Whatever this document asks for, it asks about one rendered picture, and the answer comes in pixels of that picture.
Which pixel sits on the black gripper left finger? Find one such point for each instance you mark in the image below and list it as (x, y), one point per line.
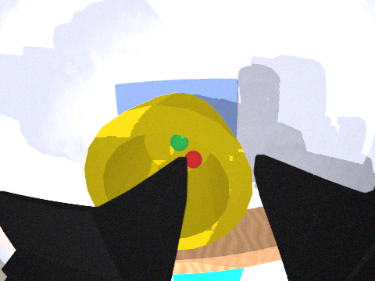
(133, 237)

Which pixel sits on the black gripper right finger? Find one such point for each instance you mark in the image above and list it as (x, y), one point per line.
(324, 231)

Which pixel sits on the light brown wooden plank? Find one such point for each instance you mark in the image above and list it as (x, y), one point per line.
(251, 243)

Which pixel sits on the green marble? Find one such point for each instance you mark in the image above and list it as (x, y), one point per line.
(178, 142)

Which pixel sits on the red marble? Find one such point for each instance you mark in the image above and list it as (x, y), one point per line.
(194, 159)

